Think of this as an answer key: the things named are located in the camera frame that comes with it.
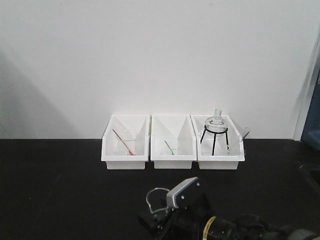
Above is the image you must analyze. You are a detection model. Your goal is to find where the right white plastic bin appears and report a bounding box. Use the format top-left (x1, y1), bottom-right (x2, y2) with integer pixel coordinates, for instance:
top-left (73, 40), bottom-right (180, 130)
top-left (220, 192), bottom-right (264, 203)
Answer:
top-left (190, 115), bottom-right (245, 170)

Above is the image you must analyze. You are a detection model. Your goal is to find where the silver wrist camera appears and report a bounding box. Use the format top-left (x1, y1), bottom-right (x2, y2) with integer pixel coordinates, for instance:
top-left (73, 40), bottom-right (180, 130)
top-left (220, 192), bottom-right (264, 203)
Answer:
top-left (166, 177), bottom-right (201, 209)

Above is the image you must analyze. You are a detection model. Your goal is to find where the black wire tripod stand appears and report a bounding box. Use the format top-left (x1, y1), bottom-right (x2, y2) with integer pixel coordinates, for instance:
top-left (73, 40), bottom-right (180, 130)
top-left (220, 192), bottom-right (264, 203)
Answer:
top-left (200, 125), bottom-right (230, 156)

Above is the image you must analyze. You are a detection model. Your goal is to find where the white plastic bin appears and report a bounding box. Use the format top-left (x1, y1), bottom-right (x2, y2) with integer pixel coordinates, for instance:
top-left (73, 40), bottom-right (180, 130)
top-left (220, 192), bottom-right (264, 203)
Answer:
top-left (101, 114), bottom-right (151, 170)
top-left (150, 114), bottom-right (197, 169)
top-left (190, 115), bottom-right (245, 170)

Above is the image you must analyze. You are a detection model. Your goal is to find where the red stirring rod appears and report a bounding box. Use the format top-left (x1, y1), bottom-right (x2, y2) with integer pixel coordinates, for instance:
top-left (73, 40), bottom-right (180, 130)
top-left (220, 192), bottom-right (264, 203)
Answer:
top-left (112, 129), bottom-right (136, 156)

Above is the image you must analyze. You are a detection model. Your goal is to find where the green stirring rod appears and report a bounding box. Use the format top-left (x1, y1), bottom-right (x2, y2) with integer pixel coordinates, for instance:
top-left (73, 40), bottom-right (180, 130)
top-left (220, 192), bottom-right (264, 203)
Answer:
top-left (164, 140), bottom-right (175, 156)

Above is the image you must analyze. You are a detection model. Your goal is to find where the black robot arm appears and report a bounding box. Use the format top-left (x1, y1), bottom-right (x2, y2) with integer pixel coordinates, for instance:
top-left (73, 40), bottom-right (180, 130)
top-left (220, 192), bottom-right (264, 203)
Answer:
top-left (137, 193), bottom-right (320, 240)

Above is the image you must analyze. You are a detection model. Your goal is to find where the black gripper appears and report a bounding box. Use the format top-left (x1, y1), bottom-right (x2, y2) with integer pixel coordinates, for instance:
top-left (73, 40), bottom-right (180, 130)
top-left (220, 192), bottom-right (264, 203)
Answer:
top-left (137, 193), bottom-right (213, 240)

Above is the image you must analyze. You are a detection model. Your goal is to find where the left white plastic bin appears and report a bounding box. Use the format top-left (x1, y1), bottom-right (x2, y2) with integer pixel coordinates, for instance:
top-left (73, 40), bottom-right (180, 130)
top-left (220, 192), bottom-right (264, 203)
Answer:
top-left (101, 114), bottom-right (151, 170)

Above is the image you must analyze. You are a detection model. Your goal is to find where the middle white plastic bin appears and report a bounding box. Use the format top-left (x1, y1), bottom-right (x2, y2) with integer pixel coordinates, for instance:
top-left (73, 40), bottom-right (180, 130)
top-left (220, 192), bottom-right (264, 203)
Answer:
top-left (150, 114), bottom-right (197, 169)

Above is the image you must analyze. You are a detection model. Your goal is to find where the round glass flask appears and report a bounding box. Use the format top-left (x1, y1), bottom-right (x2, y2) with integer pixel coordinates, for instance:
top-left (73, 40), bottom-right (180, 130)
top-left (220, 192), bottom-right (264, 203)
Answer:
top-left (205, 108), bottom-right (228, 134)

